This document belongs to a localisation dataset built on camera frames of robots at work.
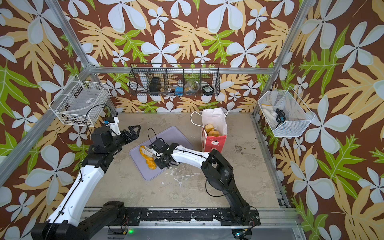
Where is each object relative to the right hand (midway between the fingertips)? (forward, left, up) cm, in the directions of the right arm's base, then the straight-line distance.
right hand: (160, 161), depth 90 cm
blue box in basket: (+37, -11, +24) cm, 46 cm away
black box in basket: (+44, +6, +24) cm, 50 cm away
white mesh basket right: (+19, -73, +22) cm, 79 cm away
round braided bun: (+21, -31, +6) cm, 38 cm away
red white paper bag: (+16, -34, +9) cm, 38 cm away
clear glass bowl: (+39, -19, +27) cm, 51 cm away
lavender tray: (+22, -5, -3) cm, 22 cm away
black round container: (+39, -30, +24) cm, 55 cm away
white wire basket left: (+19, +40, +31) cm, 54 cm away
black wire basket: (+46, -8, +27) cm, 54 cm away
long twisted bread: (+2, +7, -2) cm, 7 cm away
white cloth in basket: (+19, -64, +23) cm, 71 cm away
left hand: (+7, +10, +24) cm, 27 cm away
